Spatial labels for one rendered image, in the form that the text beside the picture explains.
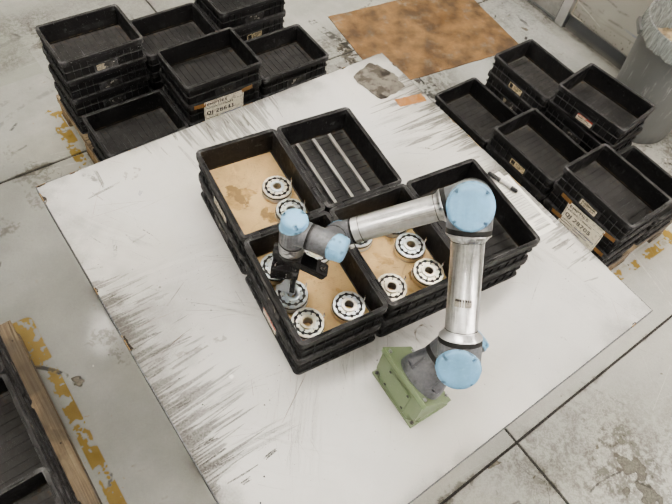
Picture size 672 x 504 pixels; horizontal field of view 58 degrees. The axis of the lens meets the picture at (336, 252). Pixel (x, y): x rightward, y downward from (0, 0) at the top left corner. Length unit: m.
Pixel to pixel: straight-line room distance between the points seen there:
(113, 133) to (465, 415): 2.10
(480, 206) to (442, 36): 2.97
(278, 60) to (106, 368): 1.75
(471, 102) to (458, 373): 2.17
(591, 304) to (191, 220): 1.46
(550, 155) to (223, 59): 1.69
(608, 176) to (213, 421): 2.12
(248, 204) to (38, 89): 2.03
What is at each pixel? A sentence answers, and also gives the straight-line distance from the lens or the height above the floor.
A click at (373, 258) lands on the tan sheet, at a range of 2.03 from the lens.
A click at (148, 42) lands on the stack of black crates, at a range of 3.48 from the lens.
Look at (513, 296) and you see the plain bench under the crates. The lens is 2.25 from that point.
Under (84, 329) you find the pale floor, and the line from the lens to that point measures 2.88.
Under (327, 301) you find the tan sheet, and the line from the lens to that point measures 1.92.
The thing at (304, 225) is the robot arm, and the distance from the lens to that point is 1.61.
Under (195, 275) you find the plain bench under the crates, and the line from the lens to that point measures 2.11.
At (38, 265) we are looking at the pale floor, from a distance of 3.11.
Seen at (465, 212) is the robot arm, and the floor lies 1.37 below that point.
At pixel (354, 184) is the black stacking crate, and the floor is 0.83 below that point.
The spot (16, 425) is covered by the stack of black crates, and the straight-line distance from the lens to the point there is 2.36.
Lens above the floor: 2.49
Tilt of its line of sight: 55 degrees down
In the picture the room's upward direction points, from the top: 12 degrees clockwise
